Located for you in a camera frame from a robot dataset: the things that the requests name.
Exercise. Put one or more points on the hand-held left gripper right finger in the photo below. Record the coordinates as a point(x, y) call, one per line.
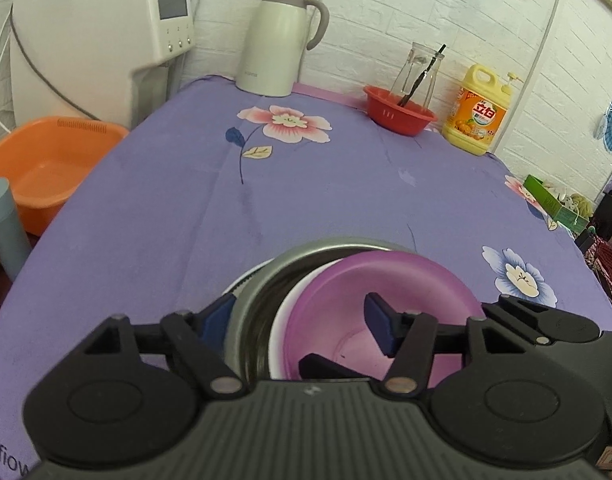
point(378, 325)

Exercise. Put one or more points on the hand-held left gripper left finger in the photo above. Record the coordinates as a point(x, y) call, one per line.
point(217, 322)

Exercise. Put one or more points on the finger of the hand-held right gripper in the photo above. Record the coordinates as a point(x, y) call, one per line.
point(321, 367)
point(560, 322)

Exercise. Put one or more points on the stainless steel bowl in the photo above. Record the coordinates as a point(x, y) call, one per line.
point(251, 310)

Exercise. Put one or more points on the purple plastic bowl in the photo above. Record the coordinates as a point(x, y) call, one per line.
point(346, 300)

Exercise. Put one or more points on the large white floral plate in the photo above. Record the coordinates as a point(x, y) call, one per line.
point(236, 282)

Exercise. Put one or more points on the white red-patterned bowl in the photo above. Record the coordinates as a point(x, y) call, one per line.
point(281, 330)

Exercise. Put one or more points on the red patterned cloth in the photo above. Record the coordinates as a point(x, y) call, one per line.
point(608, 270)

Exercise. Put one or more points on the black speaker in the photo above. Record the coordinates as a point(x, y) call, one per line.
point(610, 215)

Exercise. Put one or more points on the beige fibre scrubber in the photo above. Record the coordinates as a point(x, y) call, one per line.
point(580, 205)

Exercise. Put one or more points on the green box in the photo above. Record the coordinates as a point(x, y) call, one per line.
point(545, 195)

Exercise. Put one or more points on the purple floral tablecloth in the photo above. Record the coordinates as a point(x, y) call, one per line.
point(336, 170)

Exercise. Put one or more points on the red plastic basket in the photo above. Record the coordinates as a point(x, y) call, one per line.
point(400, 120)

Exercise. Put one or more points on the yellow detergent bottle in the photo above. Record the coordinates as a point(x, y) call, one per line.
point(473, 120)

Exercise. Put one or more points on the orange plastic basin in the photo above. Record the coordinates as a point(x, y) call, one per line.
point(46, 180)

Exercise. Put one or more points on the grey-blue flask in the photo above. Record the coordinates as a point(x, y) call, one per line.
point(6, 230)

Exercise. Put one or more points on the black straw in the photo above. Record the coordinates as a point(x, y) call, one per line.
point(421, 75)

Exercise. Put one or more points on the glass carafe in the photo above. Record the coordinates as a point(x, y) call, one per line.
point(408, 72)

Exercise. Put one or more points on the cream thermos jug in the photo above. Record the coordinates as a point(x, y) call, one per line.
point(271, 45)

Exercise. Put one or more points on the white water dispenser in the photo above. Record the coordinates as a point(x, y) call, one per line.
point(86, 35)

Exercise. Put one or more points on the white wall pipe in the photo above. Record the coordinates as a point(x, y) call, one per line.
point(545, 40)

